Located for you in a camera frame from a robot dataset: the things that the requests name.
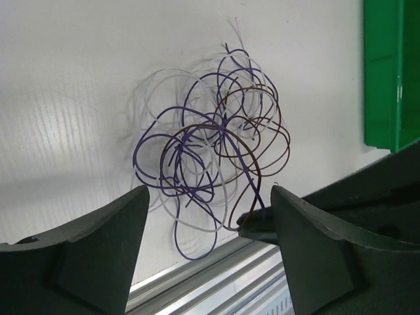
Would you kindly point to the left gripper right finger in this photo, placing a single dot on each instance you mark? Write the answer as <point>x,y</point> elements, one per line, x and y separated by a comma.
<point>336,267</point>

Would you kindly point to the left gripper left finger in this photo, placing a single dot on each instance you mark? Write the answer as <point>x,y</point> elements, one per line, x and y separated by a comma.
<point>85,266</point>

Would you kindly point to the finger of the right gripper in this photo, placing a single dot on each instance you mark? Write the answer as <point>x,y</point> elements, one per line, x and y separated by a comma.
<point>382,197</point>

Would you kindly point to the green plastic tray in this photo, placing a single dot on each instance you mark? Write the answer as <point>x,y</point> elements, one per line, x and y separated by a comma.
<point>391,73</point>

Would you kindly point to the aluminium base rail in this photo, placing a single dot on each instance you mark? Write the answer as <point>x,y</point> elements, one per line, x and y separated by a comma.
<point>239,277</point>

